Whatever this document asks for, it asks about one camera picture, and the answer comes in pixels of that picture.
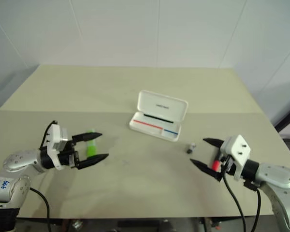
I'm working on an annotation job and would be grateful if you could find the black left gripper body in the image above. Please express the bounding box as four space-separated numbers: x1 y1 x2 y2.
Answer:
58 144 80 169

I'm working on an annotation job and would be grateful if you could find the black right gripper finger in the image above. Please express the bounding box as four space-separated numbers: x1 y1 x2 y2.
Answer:
203 138 224 149
190 159 223 182

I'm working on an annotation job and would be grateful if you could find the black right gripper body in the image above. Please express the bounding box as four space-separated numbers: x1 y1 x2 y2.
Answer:
217 150 235 177

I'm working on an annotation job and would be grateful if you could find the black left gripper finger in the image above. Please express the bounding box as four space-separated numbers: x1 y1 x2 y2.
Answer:
77 153 110 170
72 131 103 144

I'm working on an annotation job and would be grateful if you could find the green marker pen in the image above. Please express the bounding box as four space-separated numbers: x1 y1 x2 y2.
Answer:
85 129 98 158

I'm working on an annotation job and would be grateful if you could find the white hard pencil case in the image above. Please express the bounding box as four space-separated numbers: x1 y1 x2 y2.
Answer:
128 89 189 143

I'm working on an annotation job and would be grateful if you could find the round silver metal part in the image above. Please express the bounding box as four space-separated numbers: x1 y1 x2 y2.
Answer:
72 218 84 231

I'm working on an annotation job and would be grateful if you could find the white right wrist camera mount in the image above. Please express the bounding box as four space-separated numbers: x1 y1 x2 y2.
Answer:
219 134 252 181

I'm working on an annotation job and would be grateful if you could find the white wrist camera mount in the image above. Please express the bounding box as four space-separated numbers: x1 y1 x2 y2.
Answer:
219 134 252 181
40 124 69 171

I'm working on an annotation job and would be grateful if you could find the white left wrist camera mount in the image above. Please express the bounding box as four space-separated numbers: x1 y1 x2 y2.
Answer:
40 124 69 171

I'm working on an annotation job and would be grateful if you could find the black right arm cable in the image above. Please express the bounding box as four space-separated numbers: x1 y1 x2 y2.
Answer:
220 166 262 232

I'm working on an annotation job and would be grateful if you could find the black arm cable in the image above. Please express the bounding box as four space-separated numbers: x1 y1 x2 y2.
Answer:
220 166 262 232
29 120 58 232

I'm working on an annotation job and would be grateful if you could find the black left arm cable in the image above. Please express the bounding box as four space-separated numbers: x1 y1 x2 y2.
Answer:
29 120 58 232

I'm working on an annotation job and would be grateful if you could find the black slanted metal post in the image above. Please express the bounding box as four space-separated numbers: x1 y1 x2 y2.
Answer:
274 93 290 133

